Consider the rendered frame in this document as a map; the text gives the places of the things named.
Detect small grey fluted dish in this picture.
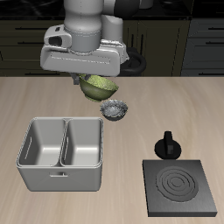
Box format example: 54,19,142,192
99,99,130,123

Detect round black stove knob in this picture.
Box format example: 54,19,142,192
154,130,183,160

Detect dark grey stove plate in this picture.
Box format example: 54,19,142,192
142,158,219,219

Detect white two-bin basket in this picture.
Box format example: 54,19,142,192
16,116,105,193

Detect green bowl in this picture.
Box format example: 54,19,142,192
78,73,120,102

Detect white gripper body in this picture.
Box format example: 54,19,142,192
39,39,129,78

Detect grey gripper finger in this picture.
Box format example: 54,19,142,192
69,73,81,86

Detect dark kitchen cupboards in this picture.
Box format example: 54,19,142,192
0,0,224,78

